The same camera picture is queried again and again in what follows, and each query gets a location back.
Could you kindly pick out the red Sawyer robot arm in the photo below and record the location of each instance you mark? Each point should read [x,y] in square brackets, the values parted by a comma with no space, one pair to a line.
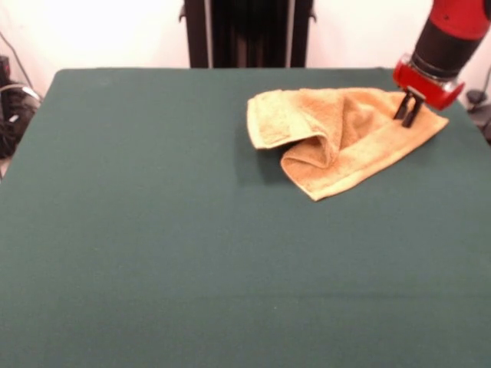
[445,42]

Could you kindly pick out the orange terry towel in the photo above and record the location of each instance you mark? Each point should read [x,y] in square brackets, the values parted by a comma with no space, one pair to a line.
[307,115]

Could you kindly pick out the dark green table cloth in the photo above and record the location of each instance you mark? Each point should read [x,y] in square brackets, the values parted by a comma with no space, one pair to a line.
[153,230]

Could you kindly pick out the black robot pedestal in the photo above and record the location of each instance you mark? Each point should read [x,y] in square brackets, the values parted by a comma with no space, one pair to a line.
[249,34]

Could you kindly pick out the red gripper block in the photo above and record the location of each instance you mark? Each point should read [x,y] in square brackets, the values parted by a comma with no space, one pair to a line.
[433,94]

